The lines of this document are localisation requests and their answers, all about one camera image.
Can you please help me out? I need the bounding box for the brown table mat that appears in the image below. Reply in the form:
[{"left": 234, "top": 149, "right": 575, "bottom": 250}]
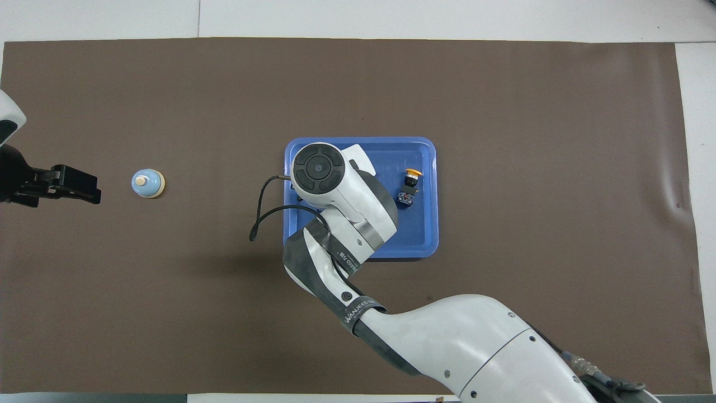
[{"left": 0, "top": 37, "right": 703, "bottom": 395}]

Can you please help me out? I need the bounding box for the blue plastic tray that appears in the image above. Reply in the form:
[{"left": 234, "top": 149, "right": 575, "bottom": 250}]
[{"left": 283, "top": 137, "right": 440, "bottom": 260}]

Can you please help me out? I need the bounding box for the light blue call bell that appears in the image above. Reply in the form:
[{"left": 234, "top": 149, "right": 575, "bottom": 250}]
[{"left": 131, "top": 168, "right": 166, "bottom": 199}]

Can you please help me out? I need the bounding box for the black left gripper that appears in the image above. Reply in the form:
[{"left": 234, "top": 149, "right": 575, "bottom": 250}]
[{"left": 0, "top": 144, "right": 102, "bottom": 209}]

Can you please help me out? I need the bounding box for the yellow push button switch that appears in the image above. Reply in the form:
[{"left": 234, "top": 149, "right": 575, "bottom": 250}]
[{"left": 395, "top": 167, "right": 424, "bottom": 208}]

